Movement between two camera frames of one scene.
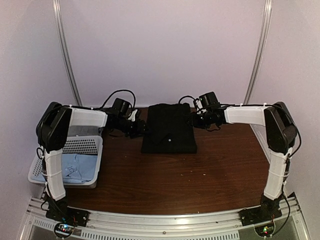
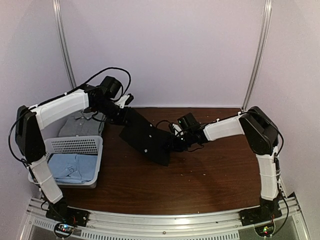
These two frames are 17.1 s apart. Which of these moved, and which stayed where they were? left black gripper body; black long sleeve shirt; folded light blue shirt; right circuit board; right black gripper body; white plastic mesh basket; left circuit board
Moved: right black gripper body; black long sleeve shirt; left black gripper body
Stayed: left circuit board; white plastic mesh basket; folded light blue shirt; right circuit board
